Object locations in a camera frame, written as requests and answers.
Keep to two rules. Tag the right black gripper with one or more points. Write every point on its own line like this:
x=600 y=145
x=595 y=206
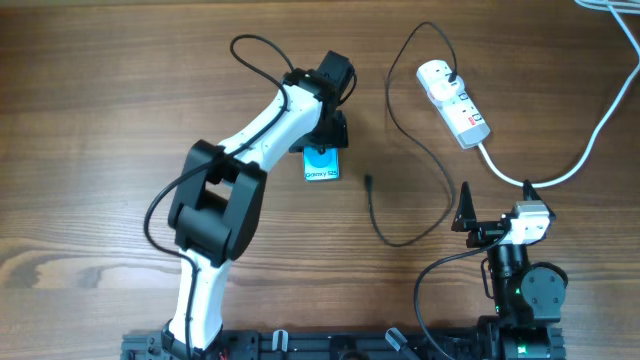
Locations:
x=485 y=231

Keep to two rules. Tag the white USB charger plug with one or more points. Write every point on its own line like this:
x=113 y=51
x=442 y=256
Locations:
x=443 y=90

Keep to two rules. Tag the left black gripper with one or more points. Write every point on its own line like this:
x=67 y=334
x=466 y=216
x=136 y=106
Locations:
x=337 y=138

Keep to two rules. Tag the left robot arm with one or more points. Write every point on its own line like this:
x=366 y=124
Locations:
x=216 y=209

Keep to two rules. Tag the white power strip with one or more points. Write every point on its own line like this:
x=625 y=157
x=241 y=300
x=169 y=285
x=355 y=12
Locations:
x=463 y=118

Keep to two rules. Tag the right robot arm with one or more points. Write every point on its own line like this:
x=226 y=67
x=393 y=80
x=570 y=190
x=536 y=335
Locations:
x=528 y=296

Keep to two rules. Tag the blue screen Galaxy smartphone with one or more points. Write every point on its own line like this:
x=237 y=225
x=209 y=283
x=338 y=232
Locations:
x=320 y=166

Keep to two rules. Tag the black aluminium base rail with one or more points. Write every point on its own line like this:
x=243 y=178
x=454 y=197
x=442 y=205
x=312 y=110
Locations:
x=459 y=343

